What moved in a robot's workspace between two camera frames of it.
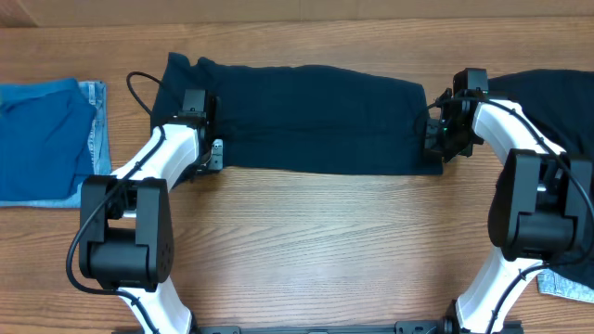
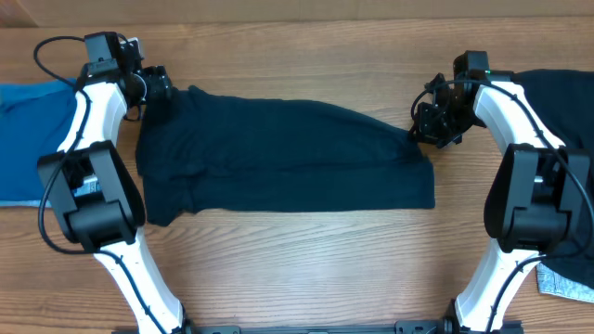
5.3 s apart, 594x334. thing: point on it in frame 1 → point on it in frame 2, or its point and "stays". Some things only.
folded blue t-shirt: [45, 139] stays
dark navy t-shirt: [309, 119] → [204, 151]
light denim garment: [549, 282] stays
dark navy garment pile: [563, 103] stays
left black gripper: [209, 134] → [161, 88]
